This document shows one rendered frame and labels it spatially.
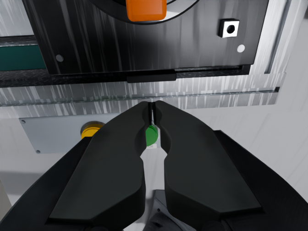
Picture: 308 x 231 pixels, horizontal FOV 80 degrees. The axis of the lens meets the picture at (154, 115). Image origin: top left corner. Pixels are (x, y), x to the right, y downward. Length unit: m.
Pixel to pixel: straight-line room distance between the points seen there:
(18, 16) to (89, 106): 0.14
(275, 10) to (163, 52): 0.12
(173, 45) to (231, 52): 0.07
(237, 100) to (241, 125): 0.17
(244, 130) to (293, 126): 0.11
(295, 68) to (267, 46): 0.17
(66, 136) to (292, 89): 0.41
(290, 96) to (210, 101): 0.22
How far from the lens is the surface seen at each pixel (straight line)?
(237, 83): 0.26
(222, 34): 0.22
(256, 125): 0.46
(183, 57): 0.22
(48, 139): 0.32
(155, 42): 0.21
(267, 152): 0.53
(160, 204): 0.52
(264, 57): 0.27
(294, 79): 0.44
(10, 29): 0.32
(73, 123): 0.29
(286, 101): 0.45
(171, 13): 0.19
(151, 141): 0.27
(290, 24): 0.27
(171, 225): 0.51
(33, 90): 0.28
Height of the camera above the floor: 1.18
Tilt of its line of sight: 58 degrees down
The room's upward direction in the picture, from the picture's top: 177 degrees clockwise
